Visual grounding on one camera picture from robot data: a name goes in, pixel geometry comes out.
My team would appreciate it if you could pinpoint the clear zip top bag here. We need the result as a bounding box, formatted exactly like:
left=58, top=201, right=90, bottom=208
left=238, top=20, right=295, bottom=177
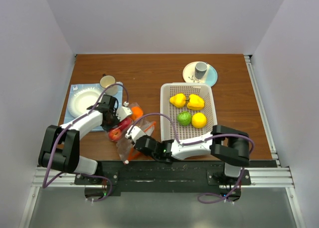
left=107, top=102, right=156, bottom=165

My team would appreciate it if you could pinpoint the yellow fake bell pepper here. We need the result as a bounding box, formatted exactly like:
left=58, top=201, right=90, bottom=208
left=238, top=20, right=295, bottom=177
left=169, top=93, right=186, bottom=108

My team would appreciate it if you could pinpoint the green fake apple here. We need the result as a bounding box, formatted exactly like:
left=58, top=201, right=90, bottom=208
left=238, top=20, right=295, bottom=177
left=177, top=111, right=192, bottom=126

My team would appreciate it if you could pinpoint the yellow fake lemon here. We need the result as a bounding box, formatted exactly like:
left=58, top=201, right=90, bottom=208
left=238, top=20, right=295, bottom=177
left=191, top=112, right=207, bottom=129

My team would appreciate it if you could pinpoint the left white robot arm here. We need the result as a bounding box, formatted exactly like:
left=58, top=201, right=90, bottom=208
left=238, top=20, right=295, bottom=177
left=38, top=95, right=119, bottom=188

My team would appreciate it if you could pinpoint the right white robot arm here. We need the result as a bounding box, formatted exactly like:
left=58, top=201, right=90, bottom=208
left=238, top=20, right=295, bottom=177
left=126, top=125, right=254, bottom=185

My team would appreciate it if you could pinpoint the small red fake fruit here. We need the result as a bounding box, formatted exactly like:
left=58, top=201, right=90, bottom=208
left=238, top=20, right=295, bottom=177
left=118, top=117, right=132, bottom=131

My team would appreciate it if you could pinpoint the red fake apple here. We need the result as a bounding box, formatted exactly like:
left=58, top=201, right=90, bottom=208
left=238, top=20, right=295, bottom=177
left=108, top=128, right=122, bottom=142

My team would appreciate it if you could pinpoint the orange fake fruit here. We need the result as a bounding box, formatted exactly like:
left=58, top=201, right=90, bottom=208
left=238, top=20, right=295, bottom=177
left=131, top=106, right=144, bottom=121

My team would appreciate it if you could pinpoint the blue checkered cloth mat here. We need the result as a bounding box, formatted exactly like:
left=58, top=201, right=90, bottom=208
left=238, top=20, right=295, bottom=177
left=62, top=81, right=124, bottom=132

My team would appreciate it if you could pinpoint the white ceramic bowl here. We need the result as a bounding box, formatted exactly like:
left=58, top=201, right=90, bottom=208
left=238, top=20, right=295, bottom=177
left=67, top=87, right=102, bottom=118

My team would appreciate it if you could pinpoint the cream enamel mug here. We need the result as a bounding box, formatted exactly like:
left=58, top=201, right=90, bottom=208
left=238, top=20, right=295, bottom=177
left=100, top=74, right=118, bottom=96

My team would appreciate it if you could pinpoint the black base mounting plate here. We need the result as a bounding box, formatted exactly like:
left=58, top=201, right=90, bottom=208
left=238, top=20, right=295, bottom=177
left=44, top=160, right=278, bottom=197

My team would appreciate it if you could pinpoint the white perforated plastic basket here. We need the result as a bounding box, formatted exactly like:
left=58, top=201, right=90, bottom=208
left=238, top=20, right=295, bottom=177
left=160, top=83, right=217, bottom=141

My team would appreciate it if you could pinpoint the small grey cup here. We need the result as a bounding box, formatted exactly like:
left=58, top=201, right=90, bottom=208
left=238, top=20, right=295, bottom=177
left=195, top=62, right=207, bottom=79

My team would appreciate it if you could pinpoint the pastel ceramic plate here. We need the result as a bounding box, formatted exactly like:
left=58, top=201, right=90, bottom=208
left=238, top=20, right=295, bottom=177
left=182, top=61, right=218, bottom=87

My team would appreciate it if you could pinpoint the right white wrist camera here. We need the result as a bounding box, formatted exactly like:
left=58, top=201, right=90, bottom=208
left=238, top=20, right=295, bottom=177
left=125, top=125, right=146, bottom=143

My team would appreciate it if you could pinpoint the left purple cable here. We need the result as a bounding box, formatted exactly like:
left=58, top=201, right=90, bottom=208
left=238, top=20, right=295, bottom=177
left=41, top=83, right=129, bottom=203

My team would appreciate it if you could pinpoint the aluminium frame rail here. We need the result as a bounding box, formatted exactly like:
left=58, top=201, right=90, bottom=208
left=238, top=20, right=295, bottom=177
left=244, top=55, right=295, bottom=189

